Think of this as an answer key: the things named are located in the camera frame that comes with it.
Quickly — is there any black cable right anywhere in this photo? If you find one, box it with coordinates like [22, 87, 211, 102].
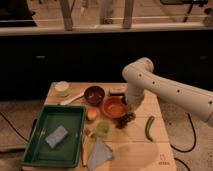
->
[169, 113, 198, 171]

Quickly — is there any grey cloth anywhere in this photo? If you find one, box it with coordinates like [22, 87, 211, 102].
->
[87, 138, 114, 171]

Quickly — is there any white cup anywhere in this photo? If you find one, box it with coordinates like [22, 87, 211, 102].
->
[54, 81, 69, 97]

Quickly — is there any orange fruit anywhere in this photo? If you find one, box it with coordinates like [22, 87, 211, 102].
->
[87, 108, 97, 121]

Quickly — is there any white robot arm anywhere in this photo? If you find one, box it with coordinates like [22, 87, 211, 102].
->
[122, 57, 213, 127]

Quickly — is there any light green plastic cup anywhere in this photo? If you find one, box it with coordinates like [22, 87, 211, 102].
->
[96, 121, 110, 137]

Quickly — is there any black cable left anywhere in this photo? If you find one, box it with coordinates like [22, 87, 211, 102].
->
[0, 112, 30, 144]

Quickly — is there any grey sponge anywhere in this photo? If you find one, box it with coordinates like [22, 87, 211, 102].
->
[45, 125, 68, 148]

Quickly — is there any purple bowl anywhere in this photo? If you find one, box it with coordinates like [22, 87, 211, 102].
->
[84, 86, 105, 106]

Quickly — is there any white spoon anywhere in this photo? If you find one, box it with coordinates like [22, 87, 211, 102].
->
[59, 92, 84, 106]

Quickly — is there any black cable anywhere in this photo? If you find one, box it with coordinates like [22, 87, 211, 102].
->
[0, 112, 30, 144]
[169, 113, 198, 171]

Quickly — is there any brown dried grapes bunch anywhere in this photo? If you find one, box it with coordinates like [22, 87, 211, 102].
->
[116, 113, 136, 129]

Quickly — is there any green plastic tray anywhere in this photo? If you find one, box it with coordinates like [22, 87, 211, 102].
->
[22, 105, 86, 168]

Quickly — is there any wooden fork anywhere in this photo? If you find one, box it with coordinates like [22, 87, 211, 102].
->
[82, 128, 93, 166]

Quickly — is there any orange bowl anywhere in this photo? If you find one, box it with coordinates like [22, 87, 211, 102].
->
[101, 96, 126, 119]

